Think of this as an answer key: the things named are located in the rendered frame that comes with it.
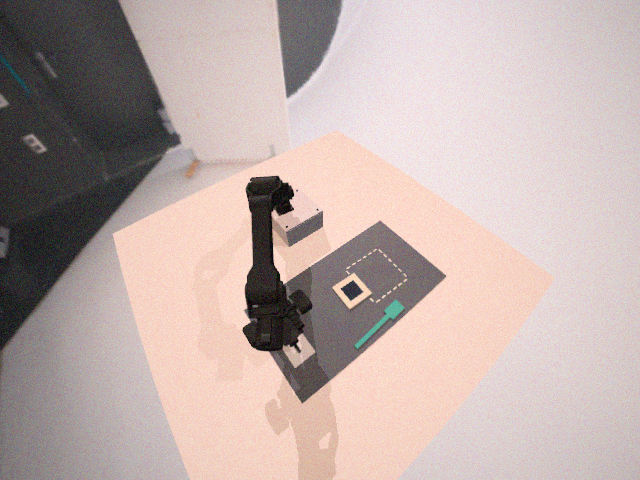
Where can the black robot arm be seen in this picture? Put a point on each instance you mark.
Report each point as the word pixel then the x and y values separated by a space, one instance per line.
pixel 263 287

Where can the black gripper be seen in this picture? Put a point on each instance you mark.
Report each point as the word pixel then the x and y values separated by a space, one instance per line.
pixel 300 301

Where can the beige square tile with black centre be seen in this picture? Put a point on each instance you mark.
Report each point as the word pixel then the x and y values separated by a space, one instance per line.
pixel 351 291

